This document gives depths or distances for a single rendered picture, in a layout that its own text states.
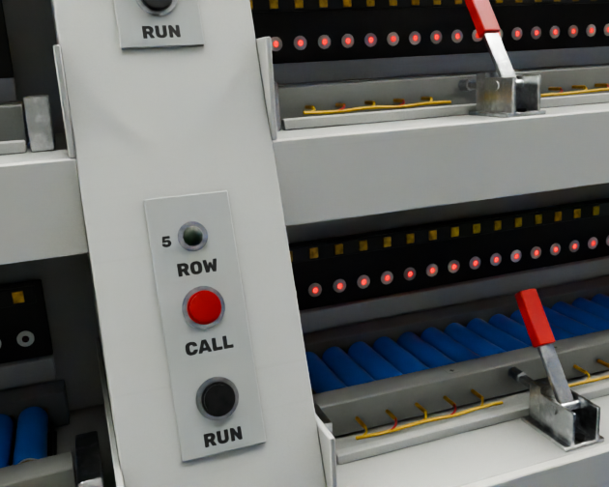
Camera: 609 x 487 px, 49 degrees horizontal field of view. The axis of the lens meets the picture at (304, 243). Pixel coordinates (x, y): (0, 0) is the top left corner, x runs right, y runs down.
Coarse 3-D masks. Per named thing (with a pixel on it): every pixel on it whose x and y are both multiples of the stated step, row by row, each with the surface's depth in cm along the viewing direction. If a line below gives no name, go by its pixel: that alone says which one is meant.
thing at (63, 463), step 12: (48, 456) 36; (60, 456) 36; (0, 468) 35; (12, 468) 35; (24, 468) 35; (36, 468) 35; (48, 468) 35; (60, 468) 35; (72, 468) 35; (0, 480) 34; (12, 480) 34; (24, 480) 34; (36, 480) 34; (48, 480) 35; (60, 480) 35; (72, 480) 35
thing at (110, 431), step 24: (24, 360) 45; (48, 360) 45; (0, 384) 44; (24, 384) 45; (96, 408) 46; (72, 432) 43; (96, 432) 37; (72, 456) 40; (96, 456) 35; (96, 480) 33; (120, 480) 29
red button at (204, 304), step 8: (192, 296) 31; (200, 296) 31; (208, 296) 31; (216, 296) 31; (192, 304) 31; (200, 304) 31; (208, 304) 31; (216, 304) 31; (192, 312) 31; (200, 312) 31; (208, 312) 31; (216, 312) 31; (192, 320) 31; (200, 320) 31; (208, 320) 31
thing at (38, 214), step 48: (0, 0) 45; (0, 48) 46; (0, 96) 46; (48, 96) 38; (0, 144) 34; (48, 144) 35; (0, 192) 30; (48, 192) 30; (0, 240) 30; (48, 240) 31
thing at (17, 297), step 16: (0, 288) 44; (16, 288) 44; (32, 288) 44; (0, 304) 44; (16, 304) 44; (32, 304) 44; (0, 320) 44; (16, 320) 44; (32, 320) 45; (0, 336) 44; (16, 336) 45; (48, 336) 45; (0, 352) 44; (16, 352) 45; (32, 352) 45; (48, 352) 45
